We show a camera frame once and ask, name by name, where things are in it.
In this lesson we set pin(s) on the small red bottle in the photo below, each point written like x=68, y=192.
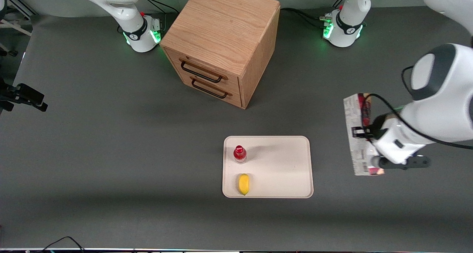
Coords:
x=240, y=154

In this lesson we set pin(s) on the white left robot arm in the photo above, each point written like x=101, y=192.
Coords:
x=439, y=97

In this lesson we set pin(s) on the cream plastic tray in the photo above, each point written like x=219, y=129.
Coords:
x=284, y=168

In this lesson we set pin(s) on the aluminium frame stand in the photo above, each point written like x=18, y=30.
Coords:
x=16, y=12

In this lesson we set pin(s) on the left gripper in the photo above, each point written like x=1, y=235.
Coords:
x=377, y=126

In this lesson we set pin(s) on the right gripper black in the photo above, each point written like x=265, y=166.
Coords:
x=23, y=93

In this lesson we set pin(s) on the dark grey left wrist camera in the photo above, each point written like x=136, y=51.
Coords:
x=415, y=162

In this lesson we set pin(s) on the red cookie box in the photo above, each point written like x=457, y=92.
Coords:
x=356, y=112

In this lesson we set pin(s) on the wooden drawer cabinet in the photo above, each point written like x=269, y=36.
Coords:
x=221, y=38

